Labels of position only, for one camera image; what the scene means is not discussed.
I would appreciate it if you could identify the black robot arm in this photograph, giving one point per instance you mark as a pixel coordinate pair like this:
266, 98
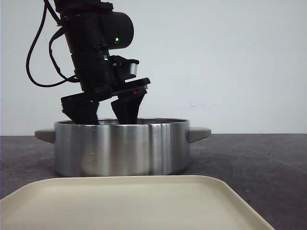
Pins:
92, 28

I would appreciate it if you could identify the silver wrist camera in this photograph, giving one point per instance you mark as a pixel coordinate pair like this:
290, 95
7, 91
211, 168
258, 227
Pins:
132, 69

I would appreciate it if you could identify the cream plastic tray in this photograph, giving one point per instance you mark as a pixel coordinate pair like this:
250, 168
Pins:
182, 202

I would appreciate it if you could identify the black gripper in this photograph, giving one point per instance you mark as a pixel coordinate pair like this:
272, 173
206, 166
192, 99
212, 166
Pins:
101, 77

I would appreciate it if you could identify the stainless steel steamer pot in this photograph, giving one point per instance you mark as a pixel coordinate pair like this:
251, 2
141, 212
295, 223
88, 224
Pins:
153, 146

